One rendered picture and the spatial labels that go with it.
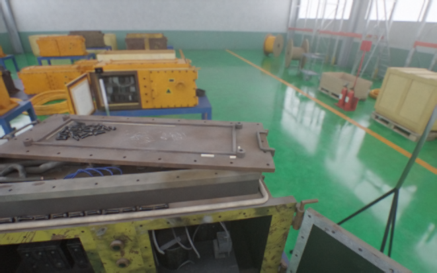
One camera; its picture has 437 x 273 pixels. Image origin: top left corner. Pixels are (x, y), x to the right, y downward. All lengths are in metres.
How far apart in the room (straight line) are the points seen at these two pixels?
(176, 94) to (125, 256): 2.72
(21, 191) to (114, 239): 0.38
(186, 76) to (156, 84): 0.45
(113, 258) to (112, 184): 0.33
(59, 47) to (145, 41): 3.04
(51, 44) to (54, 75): 2.98
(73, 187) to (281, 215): 0.83
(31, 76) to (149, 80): 4.57
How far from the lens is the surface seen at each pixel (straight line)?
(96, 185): 0.95
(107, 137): 1.23
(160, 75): 3.40
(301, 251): 1.17
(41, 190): 1.03
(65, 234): 1.03
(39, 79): 7.48
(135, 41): 9.28
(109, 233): 0.99
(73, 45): 9.87
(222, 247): 1.33
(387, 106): 5.91
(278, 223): 1.07
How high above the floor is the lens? 1.90
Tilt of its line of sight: 28 degrees down
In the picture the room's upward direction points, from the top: 2 degrees clockwise
